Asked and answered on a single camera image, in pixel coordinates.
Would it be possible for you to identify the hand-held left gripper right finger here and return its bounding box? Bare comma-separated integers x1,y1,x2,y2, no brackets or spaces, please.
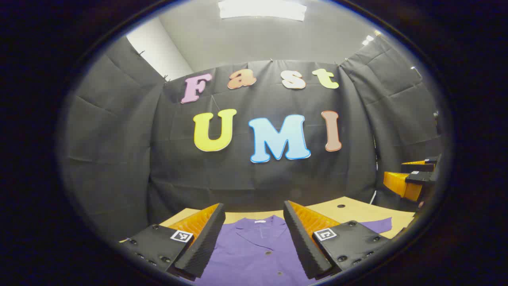
283,200,391,280

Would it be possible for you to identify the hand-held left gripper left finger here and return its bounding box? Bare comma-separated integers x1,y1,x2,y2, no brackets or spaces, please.
119,203,226,280

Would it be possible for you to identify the purple knit shirt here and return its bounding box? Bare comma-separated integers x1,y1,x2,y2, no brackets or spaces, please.
194,215,393,286

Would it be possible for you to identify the black backdrop cloth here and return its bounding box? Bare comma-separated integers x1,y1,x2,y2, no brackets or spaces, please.
60,36,443,243

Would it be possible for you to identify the large ceiling light panel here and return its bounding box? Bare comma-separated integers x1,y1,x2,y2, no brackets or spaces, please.
217,0,308,22

